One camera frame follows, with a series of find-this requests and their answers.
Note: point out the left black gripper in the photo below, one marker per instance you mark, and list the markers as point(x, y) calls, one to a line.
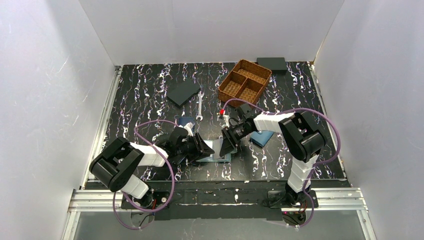
point(197, 145)

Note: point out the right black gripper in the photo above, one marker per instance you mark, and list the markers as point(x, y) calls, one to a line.
point(228, 136)

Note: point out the green card holder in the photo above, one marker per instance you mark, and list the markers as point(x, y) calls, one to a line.
point(215, 157)

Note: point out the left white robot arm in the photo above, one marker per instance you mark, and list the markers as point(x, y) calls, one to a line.
point(116, 164)

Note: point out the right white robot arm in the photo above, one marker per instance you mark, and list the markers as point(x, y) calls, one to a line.
point(300, 131)

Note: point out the light blue card holder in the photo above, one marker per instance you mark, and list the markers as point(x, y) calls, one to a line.
point(261, 138)

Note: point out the navy blue card holder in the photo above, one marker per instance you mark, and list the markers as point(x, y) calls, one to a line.
point(183, 120)

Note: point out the silver open-end wrench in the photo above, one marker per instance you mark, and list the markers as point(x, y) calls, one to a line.
point(199, 116)

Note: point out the black flat square pad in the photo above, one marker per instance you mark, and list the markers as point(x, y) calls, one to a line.
point(183, 92)

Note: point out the brown woven divided basket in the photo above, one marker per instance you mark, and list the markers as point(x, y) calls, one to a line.
point(245, 82)

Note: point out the black rectangular box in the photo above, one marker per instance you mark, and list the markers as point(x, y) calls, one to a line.
point(275, 64)

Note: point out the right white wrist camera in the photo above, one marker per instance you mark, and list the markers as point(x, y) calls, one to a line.
point(223, 118)

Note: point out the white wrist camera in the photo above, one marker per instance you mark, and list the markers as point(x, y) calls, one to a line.
point(223, 118)
point(189, 127)

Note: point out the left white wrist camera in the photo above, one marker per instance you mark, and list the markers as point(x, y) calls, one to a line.
point(189, 127)

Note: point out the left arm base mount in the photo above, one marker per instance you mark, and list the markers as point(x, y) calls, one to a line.
point(151, 200)

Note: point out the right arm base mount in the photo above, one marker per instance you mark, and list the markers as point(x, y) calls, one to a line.
point(294, 205)

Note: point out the aluminium frame rail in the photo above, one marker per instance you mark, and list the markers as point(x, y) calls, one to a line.
point(94, 213)

